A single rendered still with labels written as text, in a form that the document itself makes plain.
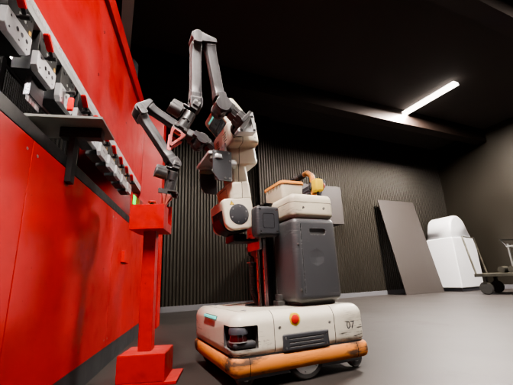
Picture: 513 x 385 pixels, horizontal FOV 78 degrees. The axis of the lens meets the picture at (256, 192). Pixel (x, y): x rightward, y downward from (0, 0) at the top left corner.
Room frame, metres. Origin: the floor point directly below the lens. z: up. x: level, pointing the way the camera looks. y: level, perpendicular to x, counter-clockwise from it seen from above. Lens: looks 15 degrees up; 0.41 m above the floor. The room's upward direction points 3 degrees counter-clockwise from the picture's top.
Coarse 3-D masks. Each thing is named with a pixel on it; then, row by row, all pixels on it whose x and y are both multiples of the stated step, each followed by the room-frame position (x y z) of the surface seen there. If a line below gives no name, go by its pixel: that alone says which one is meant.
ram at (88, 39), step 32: (64, 0) 1.10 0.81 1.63; (96, 0) 1.45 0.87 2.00; (64, 32) 1.14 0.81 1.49; (96, 32) 1.50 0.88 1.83; (64, 64) 1.18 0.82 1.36; (96, 64) 1.55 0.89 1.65; (96, 96) 1.61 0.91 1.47; (128, 96) 2.36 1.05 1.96; (128, 128) 2.44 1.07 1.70; (128, 160) 2.52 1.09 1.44
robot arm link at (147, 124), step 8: (144, 112) 1.56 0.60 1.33; (136, 120) 1.62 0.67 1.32; (144, 120) 1.58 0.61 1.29; (144, 128) 1.60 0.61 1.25; (152, 128) 1.60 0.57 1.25; (152, 136) 1.60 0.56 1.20; (160, 136) 1.62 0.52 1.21; (160, 144) 1.61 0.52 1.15; (160, 152) 1.62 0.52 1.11; (168, 152) 1.62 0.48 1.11; (168, 160) 1.62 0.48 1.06
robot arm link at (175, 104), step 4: (176, 100) 1.28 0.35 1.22; (196, 100) 1.29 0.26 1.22; (172, 104) 1.26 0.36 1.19; (176, 104) 1.28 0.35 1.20; (180, 104) 1.29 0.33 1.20; (184, 104) 1.29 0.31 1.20; (192, 104) 1.29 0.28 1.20; (196, 104) 1.29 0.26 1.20; (200, 104) 1.31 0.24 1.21; (168, 108) 1.27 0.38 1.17; (172, 108) 1.27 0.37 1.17; (176, 108) 1.27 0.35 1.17; (180, 108) 1.28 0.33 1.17; (188, 108) 1.31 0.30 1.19; (192, 108) 1.30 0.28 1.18; (196, 108) 1.30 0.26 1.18; (168, 112) 1.29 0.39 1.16; (172, 112) 1.28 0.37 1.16; (176, 112) 1.28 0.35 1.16; (176, 116) 1.30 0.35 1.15
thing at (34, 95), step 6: (30, 78) 1.01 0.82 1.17; (24, 84) 1.00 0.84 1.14; (30, 84) 1.01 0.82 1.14; (36, 84) 1.04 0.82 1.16; (24, 90) 1.00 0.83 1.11; (30, 90) 1.01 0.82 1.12; (36, 90) 1.05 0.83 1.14; (42, 90) 1.09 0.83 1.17; (30, 96) 1.02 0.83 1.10; (36, 96) 1.05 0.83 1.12; (42, 96) 1.10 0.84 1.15; (30, 102) 1.04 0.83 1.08; (36, 102) 1.07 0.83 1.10; (42, 102) 1.10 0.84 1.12; (36, 108) 1.08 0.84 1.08
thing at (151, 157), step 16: (160, 128) 3.20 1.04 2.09; (144, 144) 3.17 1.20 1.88; (80, 160) 3.05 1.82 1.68; (144, 160) 3.17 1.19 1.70; (160, 160) 3.21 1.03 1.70; (96, 176) 3.08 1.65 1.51; (144, 176) 3.18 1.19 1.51; (112, 192) 3.12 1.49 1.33; (144, 192) 3.18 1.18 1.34; (128, 208) 3.15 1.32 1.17; (160, 240) 3.28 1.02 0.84; (160, 256) 3.33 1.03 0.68; (160, 272) 3.39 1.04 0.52
